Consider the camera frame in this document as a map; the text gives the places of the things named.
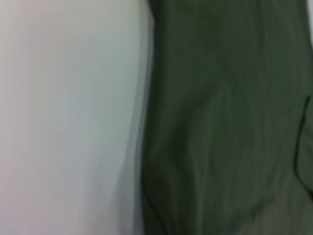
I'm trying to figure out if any dark green t-shirt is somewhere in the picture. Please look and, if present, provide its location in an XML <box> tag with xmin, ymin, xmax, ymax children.
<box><xmin>139</xmin><ymin>0</ymin><xmax>313</xmax><ymax>235</ymax></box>

